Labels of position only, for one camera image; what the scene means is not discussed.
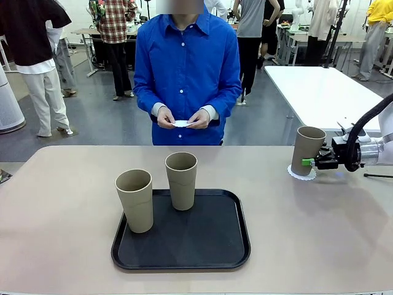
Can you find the person's left hand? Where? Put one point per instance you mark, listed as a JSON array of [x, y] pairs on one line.
[[201, 118]]

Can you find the white cylindrical appliance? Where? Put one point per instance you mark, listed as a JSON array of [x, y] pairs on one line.
[[7, 107]]

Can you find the person's right hand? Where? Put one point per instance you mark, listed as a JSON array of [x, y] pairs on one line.
[[165, 118]]

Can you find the person in grey t-shirt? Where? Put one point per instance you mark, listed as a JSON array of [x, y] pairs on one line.
[[250, 18]]

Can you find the person in black top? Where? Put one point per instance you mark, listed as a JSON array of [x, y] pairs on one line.
[[27, 30]]

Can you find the person's right forearm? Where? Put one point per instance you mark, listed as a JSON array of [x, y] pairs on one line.
[[149, 104]]

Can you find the grey background desk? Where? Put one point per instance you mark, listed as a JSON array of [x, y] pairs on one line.
[[89, 31]]

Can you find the person's left forearm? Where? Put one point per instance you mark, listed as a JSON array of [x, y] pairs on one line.
[[227, 107]]

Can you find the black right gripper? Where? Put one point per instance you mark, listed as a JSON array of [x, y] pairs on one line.
[[336, 159]]

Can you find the white background desk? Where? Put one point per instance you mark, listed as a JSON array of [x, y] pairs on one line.
[[298, 32]]

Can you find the person in grey trousers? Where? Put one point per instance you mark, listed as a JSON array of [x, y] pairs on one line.
[[66, 67]]

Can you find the black tripod stand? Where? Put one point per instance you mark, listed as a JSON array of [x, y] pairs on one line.
[[336, 30]]

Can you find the person in beige coat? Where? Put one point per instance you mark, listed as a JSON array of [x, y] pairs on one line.
[[320, 18]]

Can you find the person in yellow top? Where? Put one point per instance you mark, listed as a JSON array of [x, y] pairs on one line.
[[379, 12]]

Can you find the person in black clothes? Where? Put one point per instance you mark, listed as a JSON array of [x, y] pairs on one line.
[[270, 30]]

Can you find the tan paper cup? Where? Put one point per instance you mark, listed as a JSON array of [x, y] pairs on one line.
[[182, 190], [136, 209], [307, 147]]

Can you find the white scalloped paper coaster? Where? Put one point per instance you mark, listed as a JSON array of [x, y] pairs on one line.
[[181, 123], [311, 175]]

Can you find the black plastic serving tray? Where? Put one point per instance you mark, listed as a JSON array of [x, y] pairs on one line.
[[199, 239]]

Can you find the large white table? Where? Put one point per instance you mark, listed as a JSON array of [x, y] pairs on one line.
[[322, 92]]

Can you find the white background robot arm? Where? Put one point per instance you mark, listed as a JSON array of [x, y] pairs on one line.
[[296, 15]]

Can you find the dark patterned object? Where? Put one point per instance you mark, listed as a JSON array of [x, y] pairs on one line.
[[4, 177]]

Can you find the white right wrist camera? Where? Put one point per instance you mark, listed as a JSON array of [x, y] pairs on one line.
[[344, 125]]

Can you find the person in blue shirt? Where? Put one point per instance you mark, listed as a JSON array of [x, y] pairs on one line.
[[187, 77]]

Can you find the person in plaid shirt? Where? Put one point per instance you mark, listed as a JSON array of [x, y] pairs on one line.
[[113, 24]]

